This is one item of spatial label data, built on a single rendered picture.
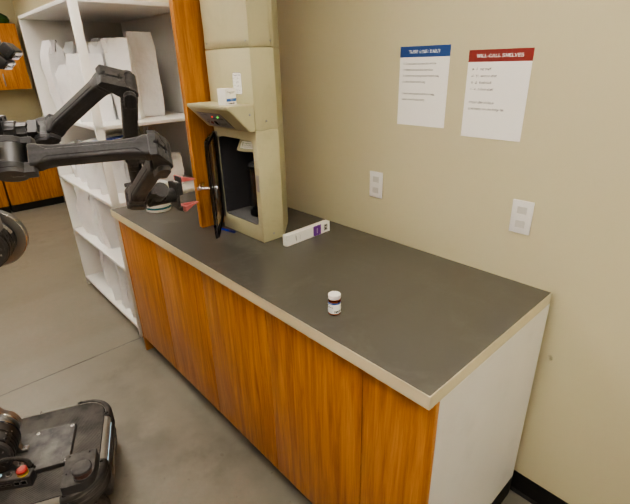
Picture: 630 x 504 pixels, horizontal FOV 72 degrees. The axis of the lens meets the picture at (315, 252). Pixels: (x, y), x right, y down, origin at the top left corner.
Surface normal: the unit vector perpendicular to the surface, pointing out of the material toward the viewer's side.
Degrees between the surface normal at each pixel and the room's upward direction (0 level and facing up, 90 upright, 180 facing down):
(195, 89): 90
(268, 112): 90
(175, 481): 0
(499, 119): 90
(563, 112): 90
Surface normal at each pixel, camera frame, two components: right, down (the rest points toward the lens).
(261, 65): 0.68, 0.28
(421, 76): -0.73, 0.29
